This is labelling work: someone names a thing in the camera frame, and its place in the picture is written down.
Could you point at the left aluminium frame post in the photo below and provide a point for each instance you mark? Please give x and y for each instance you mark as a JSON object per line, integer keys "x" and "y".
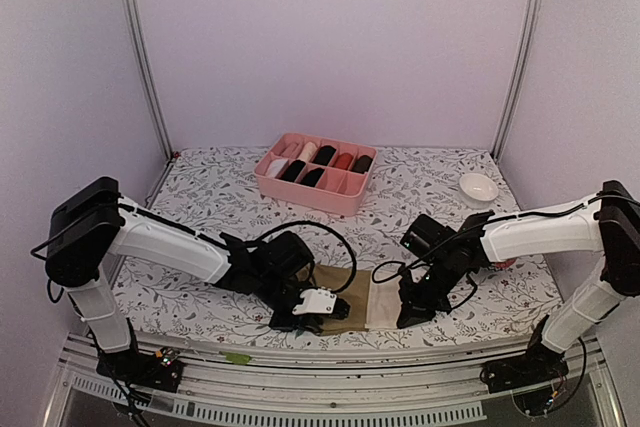
{"x": 134, "y": 23}

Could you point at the black underwear white trim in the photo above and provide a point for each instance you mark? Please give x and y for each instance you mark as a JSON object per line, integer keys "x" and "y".
{"x": 312, "y": 177}

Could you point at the white folded cloth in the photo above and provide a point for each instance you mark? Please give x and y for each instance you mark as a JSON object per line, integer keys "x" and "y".
{"x": 276, "y": 167}

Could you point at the floral table mat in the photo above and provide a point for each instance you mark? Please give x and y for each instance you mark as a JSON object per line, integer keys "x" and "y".
{"x": 215, "y": 190}

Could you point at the red patterned bowl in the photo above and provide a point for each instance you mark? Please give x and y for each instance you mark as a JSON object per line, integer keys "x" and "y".
{"x": 504, "y": 264}

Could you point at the beige rolled underwear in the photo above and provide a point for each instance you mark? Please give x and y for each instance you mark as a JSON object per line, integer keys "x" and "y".
{"x": 308, "y": 152}

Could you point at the aluminium frame post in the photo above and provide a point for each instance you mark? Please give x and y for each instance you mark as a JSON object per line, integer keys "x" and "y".
{"x": 134, "y": 23}
{"x": 526, "y": 40}

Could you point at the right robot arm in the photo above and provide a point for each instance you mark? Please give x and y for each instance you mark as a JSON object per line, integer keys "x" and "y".
{"x": 605, "y": 223}

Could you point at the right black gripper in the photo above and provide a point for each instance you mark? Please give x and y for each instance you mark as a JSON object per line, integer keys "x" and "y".
{"x": 415, "y": 310}

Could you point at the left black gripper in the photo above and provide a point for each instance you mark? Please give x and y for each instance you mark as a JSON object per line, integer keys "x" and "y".
{"x": 306, "y": 322}

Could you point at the pink divided storage box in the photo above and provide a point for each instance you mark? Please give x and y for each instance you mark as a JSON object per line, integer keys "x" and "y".
{"x": 338, "y": 191}

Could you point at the white bowl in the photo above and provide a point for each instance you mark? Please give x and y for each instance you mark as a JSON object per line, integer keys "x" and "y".
{"x": 477, "y": 190}

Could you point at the green tape scrap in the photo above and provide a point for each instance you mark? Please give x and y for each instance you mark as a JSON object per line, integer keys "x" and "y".
{"x": 237, "y": 358}

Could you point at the aluminium front rail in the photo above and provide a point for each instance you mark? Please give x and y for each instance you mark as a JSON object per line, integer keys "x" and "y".
{"x": 422, "y": 386}

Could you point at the khaki underwear cream waistband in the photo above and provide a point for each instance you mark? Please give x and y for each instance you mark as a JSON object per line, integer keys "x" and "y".
{"x": 373, "y": 307}

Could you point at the red rolled underwear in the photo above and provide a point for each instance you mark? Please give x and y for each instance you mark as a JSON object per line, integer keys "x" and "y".
{"x": 343, "y": 161}

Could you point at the pink folded cloth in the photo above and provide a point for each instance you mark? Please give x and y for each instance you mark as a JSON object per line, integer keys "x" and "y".
{"x": 289, "y": 150}

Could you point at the black rolled underwear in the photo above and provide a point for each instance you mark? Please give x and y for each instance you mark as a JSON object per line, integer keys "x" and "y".
{"x": 324, "y": 155}
{"x": 293, "y": 170}

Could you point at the black rolled underwear front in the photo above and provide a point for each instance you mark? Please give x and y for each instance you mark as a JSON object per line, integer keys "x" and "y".
{"x": 293, "y": 170}

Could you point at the right aluminium frame post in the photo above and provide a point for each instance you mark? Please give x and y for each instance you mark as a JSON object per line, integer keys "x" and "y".
{"x": 526, "y": 40}

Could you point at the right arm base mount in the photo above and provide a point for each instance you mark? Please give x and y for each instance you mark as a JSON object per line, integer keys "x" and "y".
{"x": 536, "y": 365}

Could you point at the black rolled underwear back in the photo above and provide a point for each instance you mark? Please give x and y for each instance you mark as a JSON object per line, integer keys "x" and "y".
{"x": 324, "y": 155}

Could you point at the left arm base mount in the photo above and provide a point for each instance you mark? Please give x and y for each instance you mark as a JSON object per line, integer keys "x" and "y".
{"x": 161, "y": 370}

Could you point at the olive rolled underwear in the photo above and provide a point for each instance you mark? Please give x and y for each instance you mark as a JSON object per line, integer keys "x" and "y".
{"x": 362, "y": 164}

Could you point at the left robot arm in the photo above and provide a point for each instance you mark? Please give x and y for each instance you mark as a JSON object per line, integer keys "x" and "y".
{"x": 99, "y": 221}

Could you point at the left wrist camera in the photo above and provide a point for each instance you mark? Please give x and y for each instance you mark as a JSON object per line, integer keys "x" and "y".
{"x": 315, "y": 301}

